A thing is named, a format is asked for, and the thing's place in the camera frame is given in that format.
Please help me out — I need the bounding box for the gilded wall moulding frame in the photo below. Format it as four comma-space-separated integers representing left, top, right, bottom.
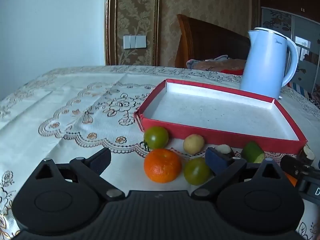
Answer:
104, 0, 160, 67

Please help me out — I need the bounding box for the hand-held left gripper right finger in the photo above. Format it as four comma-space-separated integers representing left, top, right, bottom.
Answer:
191, 147, 285, 201

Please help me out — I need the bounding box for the small orange tangerine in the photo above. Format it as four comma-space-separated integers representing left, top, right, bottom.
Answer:
285, 172, 298, 188

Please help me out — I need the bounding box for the pink grey patterned cloth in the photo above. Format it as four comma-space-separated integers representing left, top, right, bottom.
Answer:
186, 54, 247, 72

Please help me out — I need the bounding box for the white wall switch panel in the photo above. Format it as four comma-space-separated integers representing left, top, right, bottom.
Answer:
123, 35, 147, 49

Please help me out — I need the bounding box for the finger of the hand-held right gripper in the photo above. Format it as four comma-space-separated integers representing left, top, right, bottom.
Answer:
280, 155, 312, 180

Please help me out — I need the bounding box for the green cucumber piece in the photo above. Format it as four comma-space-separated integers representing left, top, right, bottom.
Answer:
240, 141, 266, 164

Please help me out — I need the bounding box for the large orange tangerine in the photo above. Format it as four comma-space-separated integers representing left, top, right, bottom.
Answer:
144, 148, 182, 183

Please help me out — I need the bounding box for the wardrobe with patterned sliding doors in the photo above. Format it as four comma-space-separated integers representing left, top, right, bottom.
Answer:
259, 0, 320, 98

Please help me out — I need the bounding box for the red shallow cardboard box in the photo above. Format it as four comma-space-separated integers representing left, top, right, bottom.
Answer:
134, 79, 308, 155

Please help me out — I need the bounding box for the white electric kettle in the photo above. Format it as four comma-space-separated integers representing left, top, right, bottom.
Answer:
239, 27, 299, 100

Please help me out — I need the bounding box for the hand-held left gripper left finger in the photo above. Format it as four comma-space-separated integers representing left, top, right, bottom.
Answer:
35, 147, 125, 201

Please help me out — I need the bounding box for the small yellow potato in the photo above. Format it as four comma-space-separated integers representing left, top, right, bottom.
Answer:
183, 134, 205, 155

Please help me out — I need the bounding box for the brown wooden headboard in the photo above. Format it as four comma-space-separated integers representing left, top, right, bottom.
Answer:
174, 14, 250, 68

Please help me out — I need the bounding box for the striped colourful blanket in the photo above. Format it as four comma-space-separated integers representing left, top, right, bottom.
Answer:
287, 81, 320, 103

